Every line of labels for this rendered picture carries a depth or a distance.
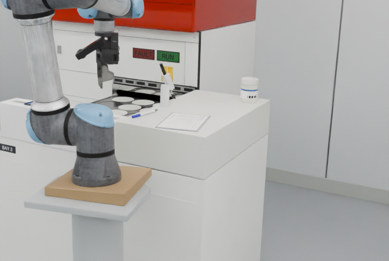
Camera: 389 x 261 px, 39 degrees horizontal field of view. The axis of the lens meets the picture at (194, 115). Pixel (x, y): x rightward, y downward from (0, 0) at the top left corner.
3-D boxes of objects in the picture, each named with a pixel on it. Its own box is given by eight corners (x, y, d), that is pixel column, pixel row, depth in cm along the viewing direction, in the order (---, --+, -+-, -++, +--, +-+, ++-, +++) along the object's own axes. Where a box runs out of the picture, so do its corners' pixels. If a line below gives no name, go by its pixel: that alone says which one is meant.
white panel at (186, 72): (58, 96, 288) (55, 19, 278) (198, 119, 253) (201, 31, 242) (54, 98, 285) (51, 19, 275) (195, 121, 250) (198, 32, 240)
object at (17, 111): (17, 130, 229) (15, 97, 225) (129, 153, 205) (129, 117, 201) (0, 136, 221) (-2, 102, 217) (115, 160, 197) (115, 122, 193)
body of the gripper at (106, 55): (118, 66, 204) (117, 33, 201) (94, 66, 203) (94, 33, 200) (118, 62, 212) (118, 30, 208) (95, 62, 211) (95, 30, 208)
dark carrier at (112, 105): (119, 95, 262) (119, 94, 262) (183, 105, 247) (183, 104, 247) (72, 111, 232) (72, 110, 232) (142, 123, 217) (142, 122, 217)
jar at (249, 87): (243, 98, 233) (245, 76, 230) (260, 100, 230) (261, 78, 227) (237, 101, 227) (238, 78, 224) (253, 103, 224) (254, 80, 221)
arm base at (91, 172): (116, 187, 164) (114, 155, 162) (65, 186, 165) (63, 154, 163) (125, 172, 179) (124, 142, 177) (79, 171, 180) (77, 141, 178)
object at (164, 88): (166, 103, 221) (167, 70, 218) (175, 104, 219) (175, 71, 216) (158, 106, 216) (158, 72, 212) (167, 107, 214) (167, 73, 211)
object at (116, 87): (114, 102, 270) (113, 83, 267) (194, 114, 251) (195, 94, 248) (112, 102, 268) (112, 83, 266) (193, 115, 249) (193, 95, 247)
